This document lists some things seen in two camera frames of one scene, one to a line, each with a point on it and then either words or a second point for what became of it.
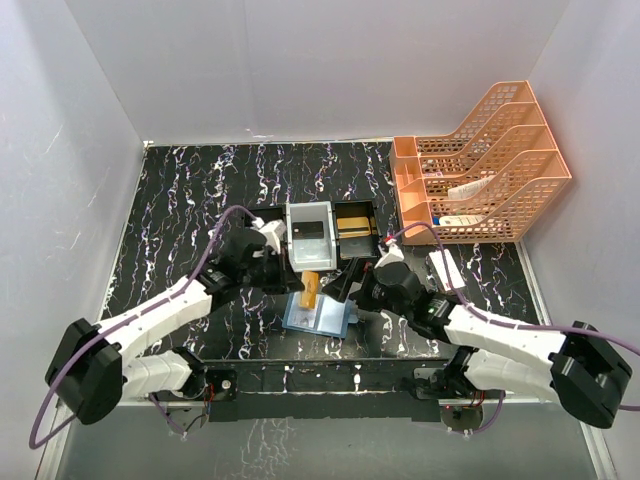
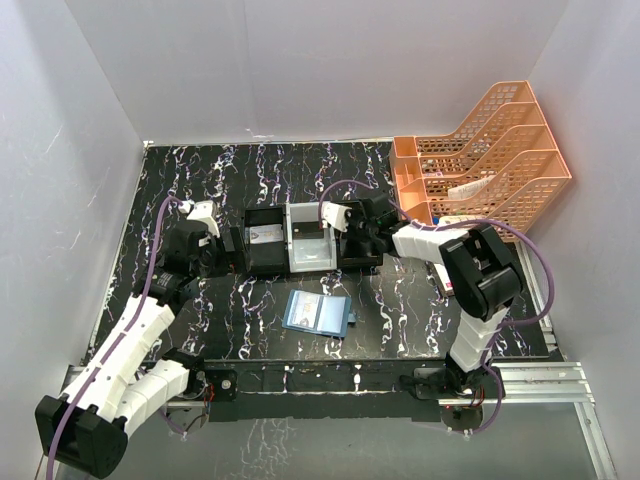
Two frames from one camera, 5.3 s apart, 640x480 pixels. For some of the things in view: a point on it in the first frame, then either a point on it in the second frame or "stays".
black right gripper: (342, 285) → (354, 212)
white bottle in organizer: (461, 220) stays
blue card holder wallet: (330, 316) stays
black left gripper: (286, 280) → (232, 261)
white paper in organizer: (467, 190) stays
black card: (308, 230) stays
